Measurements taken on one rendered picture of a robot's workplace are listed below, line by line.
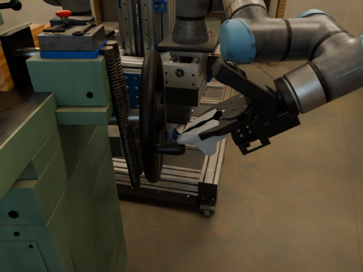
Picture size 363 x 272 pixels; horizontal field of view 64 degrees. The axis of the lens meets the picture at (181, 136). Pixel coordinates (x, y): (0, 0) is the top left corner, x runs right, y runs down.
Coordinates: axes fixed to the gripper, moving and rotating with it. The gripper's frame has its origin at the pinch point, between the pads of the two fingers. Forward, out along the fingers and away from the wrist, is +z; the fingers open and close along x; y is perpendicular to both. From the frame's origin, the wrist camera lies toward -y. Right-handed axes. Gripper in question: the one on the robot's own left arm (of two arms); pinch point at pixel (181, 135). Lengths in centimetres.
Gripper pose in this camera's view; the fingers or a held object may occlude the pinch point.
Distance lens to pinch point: 53.5
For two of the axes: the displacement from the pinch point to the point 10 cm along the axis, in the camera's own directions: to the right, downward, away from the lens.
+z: -8.7, 4.2, 2.7
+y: 5.0, 7.4, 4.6
